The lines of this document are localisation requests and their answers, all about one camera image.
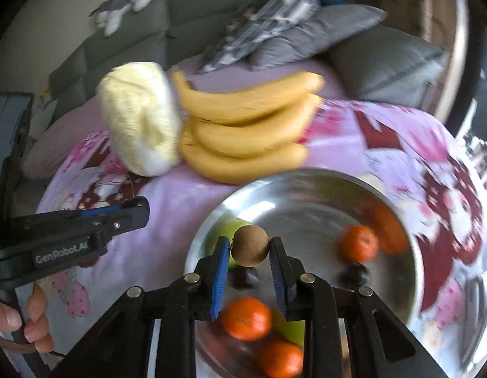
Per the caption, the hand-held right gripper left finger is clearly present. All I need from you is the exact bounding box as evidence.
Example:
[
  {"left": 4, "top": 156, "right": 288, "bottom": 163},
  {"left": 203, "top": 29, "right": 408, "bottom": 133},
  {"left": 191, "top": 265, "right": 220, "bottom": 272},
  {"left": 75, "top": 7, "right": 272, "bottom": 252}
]
[{"left": 50, "top": 236, "right": 232, "bottom": 378}]

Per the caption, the round metal plate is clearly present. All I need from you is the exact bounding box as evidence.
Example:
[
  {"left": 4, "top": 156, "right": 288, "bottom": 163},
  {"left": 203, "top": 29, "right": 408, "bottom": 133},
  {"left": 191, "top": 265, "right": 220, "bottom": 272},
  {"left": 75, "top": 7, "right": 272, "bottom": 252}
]
[{"left": 182, "top": 167, "right": 487, "bottom": 378}]

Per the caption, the light grey pillow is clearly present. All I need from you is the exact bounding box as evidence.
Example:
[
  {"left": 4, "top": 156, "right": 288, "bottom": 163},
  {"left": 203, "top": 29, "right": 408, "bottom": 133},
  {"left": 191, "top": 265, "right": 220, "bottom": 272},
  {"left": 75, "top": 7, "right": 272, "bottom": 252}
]
[{"left": 249, "top": 4, "right": 388, "bottom": 72}]

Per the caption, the pale blue pillow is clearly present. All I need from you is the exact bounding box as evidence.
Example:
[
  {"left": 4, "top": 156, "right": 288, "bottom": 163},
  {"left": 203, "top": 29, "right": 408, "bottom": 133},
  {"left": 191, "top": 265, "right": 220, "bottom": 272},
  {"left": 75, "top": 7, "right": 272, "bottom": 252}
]
[{"left": 31, "top": 98, "right": 59, "bottom": 130}]

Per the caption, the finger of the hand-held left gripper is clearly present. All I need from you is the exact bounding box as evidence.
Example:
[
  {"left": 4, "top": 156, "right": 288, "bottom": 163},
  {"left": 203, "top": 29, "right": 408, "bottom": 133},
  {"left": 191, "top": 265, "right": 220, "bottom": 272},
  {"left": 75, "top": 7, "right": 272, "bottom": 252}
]
[
  {"left": 15, "top": 203, "right": 130, "bottom": 227},
  {"left": 82, "top": 197, "right": 150, "bottom": 241}
]

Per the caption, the printed cartoon blanket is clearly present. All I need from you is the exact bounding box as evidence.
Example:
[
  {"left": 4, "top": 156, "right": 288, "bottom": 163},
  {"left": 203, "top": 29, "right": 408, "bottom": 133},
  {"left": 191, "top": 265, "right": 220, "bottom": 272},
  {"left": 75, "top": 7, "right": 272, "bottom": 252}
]
[{"left": 15, "top": 98, "right": 484, "bottom": 378}]

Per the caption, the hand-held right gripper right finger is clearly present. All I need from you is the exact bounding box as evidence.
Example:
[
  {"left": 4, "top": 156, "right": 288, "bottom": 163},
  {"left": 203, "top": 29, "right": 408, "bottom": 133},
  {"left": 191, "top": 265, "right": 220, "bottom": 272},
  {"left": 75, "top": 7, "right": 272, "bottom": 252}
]
[{"left": 269, "top": 236, "right": 449, "bottom": 378}]

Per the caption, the tangerine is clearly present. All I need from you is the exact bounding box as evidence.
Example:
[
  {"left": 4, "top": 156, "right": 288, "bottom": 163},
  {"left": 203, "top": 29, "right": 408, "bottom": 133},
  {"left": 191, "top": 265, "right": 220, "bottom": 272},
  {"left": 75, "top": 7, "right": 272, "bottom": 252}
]
[
  {"left": 259, "top": 340, "right": 305, "bottom": 378},
  {"left": 221, "top": 297, "right": 273, "bottom": 342},
  {"left": 338, "top": 225, "right": 379, "bottom": 263}
]

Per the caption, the green mango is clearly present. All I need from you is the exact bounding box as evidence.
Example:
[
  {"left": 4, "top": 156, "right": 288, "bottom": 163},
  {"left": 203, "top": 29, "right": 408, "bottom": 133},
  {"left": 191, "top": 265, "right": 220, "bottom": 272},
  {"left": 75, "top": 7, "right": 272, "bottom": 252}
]
[{"left": 205, "top": 218, "right": 248, "bottom": 268}]

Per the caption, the olive brown kiwi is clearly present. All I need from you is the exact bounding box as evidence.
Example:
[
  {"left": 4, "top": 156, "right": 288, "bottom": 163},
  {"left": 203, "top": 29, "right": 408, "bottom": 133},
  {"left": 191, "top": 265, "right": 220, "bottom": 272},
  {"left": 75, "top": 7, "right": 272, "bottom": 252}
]
[{"left": 232, "top": 224, "right": 270, "bottom": 267}]

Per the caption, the wooden frame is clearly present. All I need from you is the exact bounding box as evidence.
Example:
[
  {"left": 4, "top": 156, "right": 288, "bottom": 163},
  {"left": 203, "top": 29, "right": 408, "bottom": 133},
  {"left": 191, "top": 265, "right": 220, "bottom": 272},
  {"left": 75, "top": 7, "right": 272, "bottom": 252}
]
[{"left": 419, "top": 0, "right": 478, "bottom": 127}]

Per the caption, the grey sofa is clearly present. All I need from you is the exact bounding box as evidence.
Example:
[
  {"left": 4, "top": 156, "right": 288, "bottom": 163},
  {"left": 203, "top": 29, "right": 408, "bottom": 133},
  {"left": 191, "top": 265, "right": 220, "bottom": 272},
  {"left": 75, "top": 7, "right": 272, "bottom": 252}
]
[{"left": 48, "top": 0, "right": 354, "bottom": 115}]

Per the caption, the dark grey cushion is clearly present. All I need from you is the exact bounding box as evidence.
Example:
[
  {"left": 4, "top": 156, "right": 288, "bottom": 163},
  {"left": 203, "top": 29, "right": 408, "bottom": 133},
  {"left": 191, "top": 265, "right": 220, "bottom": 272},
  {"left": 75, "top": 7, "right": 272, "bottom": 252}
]
[{"left": 328, "top": 33, "right": 451, "bottom": 107}]

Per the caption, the napa cabbage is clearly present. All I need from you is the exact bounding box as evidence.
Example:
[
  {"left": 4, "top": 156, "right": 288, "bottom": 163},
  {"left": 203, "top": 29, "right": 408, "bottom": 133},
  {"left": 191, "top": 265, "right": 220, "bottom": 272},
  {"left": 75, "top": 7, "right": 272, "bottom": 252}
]
[{"left": 97, "top": 62, "right": 183, "bottom": 177}]

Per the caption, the black and white patterned pillow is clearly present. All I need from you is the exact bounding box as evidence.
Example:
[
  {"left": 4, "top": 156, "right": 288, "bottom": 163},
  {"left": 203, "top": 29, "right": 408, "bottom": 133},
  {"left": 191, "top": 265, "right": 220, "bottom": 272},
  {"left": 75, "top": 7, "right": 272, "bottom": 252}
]
[{"left": 198, "top": 0, "right": 321, "bottom": 73}]

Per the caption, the person's left hand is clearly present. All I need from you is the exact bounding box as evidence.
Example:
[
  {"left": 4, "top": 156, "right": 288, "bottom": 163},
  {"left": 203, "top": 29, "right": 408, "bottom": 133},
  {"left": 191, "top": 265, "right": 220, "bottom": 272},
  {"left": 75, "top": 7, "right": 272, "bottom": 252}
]
[{"left": 0, "top": 283, "right": 55, "bottom": 356}]

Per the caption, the pink bedsheet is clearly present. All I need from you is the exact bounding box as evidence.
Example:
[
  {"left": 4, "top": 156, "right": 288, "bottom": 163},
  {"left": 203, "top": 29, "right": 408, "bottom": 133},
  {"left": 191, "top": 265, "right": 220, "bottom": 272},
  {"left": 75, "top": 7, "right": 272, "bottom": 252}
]
[{"left": 23, "top": 57, "right": 346, "bottom": 178}]

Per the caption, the grey and white plush toy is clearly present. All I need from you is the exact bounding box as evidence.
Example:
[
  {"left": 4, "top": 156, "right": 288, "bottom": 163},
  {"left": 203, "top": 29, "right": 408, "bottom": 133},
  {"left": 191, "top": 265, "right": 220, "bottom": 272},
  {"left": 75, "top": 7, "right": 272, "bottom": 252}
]
[{"left": 89, "top": 0, "right": 161, "bottom": 37}]

